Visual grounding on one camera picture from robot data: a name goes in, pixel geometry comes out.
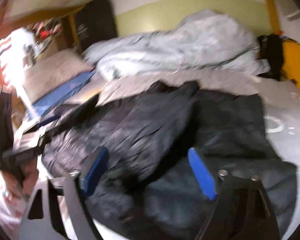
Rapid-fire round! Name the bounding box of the black puffer jacket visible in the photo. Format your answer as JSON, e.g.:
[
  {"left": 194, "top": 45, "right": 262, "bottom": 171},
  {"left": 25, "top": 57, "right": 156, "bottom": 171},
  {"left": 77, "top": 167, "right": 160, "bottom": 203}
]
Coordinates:
[{"left": 42, "top": 81, "right": 297, "bottom": 239}]

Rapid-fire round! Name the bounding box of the person's left hand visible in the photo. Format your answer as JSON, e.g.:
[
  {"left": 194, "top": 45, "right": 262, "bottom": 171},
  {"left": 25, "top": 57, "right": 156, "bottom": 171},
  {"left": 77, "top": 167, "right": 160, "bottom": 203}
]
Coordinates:
[{"left": 1, "top": 159, "right": 39, "bottom": 199}]

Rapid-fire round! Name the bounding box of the blue pillow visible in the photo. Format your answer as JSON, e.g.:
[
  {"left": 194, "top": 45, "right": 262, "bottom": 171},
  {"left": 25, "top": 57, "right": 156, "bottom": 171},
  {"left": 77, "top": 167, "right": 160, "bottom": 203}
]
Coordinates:
[{"left": 33, "top": 70, "right": 95, "bottom": 117}]

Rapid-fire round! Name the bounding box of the beige pillow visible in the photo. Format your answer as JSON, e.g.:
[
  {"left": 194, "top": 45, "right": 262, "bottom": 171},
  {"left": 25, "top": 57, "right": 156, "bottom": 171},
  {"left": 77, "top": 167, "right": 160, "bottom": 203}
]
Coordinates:
[{"left": 23, "top": 49, "right": 94, "bottom": 103}]

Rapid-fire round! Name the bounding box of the cluttered wooden shelf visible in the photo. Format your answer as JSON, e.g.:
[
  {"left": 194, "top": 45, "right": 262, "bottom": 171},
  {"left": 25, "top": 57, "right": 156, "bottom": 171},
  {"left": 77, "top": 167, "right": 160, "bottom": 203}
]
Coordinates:
[{"left": 24, "top": 18, "right": 68, "bottom": 63}]

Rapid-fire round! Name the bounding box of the black folded mat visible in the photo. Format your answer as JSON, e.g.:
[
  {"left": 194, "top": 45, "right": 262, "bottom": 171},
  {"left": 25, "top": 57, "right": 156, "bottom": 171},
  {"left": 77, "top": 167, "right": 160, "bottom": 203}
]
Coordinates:
[{"left": 75, "top": 0, "right": 117, "bottom": 51}]

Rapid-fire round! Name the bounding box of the grey heart-print bed sheet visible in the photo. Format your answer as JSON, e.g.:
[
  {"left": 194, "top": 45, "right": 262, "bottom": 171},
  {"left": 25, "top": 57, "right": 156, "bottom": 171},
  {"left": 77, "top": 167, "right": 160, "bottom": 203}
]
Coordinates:
[{"left": 59, "top": 69, "right": 300, "bottom": 240}]

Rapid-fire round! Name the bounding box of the light grey crumpled duvet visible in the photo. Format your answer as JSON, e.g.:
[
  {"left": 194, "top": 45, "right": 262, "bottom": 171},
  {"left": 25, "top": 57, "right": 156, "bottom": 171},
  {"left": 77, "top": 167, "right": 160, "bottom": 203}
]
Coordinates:
[{"left": 82, "top": 9, "right": 270, "bottom": 81}]

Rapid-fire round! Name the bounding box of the black bag by headboard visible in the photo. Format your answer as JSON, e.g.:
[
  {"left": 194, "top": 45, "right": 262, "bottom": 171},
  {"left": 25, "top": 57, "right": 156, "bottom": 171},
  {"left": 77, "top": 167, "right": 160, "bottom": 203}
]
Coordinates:
[{"left": 257, "top": 34, "right": 288, "bottom": 81}]

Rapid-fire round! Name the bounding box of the yellow headboard cushion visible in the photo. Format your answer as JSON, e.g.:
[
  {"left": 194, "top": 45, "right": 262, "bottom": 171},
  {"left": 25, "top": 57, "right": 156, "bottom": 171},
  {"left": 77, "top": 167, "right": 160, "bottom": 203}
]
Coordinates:
[{"left": 282, "top": 40, "right": 300, "bottom": 89}]

